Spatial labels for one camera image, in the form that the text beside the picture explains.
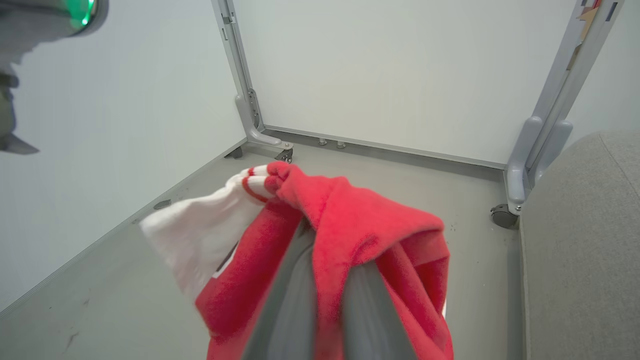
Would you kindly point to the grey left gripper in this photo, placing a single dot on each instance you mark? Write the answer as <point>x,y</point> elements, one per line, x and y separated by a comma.
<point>35,20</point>

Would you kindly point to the white rolling partition board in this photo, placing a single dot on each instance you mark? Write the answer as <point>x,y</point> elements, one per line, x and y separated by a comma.
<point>400,75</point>

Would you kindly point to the red and white garment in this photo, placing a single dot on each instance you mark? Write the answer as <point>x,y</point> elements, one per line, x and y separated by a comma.
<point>360,225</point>

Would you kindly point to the grey fabric sofa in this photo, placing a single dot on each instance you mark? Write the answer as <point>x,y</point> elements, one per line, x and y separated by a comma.
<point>582,250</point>

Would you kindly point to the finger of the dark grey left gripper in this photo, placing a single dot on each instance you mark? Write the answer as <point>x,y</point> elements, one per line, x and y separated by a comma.
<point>287,305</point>

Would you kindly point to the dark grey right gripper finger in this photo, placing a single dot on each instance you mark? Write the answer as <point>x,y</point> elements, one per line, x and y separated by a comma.
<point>372,320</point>

